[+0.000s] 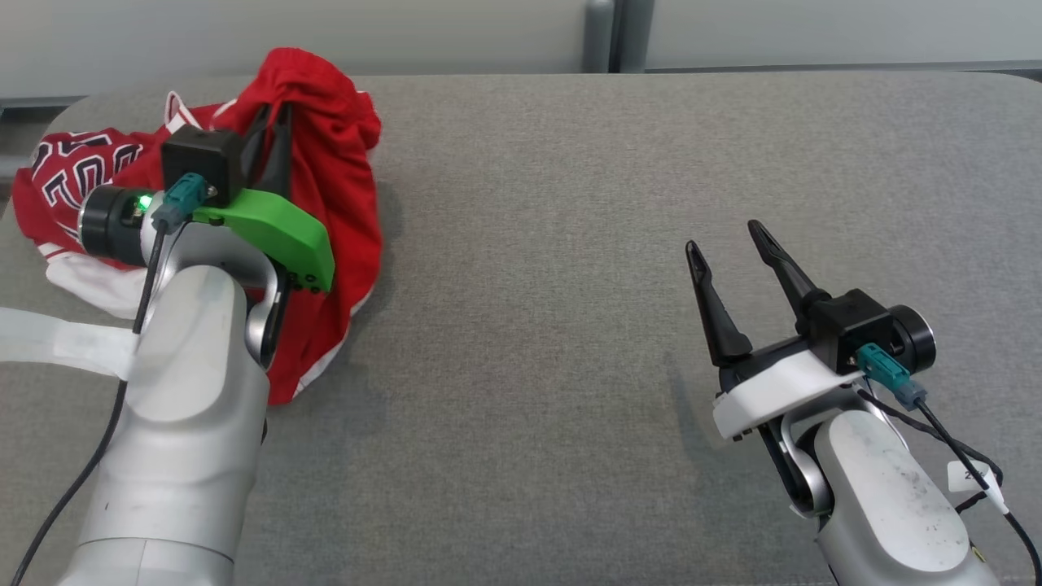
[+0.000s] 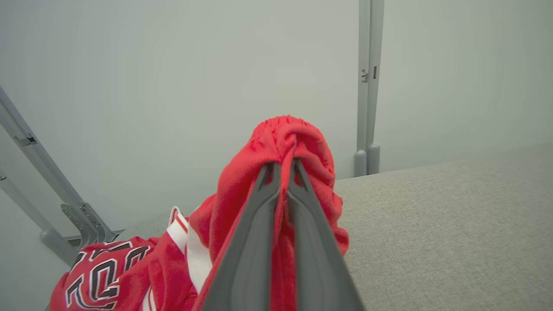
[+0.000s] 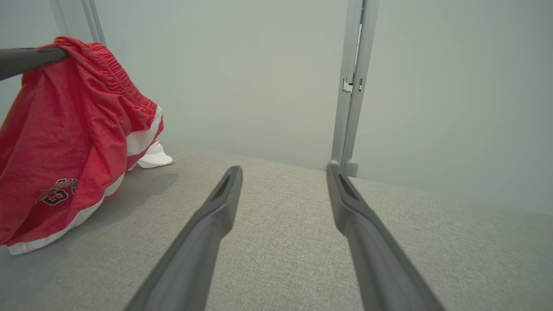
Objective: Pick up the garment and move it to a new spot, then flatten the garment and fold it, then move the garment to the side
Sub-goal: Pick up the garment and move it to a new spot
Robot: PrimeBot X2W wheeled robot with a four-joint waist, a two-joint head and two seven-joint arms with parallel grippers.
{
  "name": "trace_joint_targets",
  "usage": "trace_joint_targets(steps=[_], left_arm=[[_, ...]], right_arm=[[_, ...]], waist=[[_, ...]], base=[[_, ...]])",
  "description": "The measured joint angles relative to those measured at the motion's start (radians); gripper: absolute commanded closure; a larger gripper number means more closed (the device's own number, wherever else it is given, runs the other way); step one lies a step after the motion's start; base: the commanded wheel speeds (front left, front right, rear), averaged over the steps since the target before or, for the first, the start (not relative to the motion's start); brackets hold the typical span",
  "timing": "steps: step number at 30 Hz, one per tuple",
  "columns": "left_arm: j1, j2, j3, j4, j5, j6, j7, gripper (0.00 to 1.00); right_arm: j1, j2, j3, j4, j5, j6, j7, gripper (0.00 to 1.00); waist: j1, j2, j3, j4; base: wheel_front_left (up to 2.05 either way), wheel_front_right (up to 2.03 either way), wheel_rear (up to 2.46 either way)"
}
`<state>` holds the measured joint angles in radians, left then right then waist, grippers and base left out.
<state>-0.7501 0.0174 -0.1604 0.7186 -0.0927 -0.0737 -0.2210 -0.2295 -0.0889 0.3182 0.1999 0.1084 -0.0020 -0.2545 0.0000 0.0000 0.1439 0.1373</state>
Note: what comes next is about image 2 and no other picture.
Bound grey metal cart frame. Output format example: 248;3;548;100
0;86;126;266

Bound grey partition post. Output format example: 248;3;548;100
354;0;371;178
366;0;385;175

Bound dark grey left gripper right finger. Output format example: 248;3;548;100
287;158;365;311

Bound red shorts with white stripe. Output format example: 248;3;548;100
190;114;350;311

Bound red basketball jersey white sleeves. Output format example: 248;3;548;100
50;206;212;311

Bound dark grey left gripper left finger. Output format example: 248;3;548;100
201;162;281;311

